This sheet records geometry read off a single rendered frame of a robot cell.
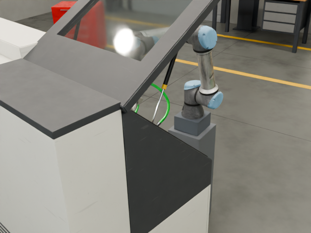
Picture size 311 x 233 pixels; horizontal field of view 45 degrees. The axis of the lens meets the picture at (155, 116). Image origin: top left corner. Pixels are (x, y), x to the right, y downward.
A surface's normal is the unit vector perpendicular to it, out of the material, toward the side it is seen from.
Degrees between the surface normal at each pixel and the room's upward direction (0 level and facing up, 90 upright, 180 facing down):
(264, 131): 0
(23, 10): 90
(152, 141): 90
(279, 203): 0
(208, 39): 82
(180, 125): 90
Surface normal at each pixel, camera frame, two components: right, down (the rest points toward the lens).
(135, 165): 0.72, 0.32
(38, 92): -0.02, -0.88
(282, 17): -0.57, 0.40
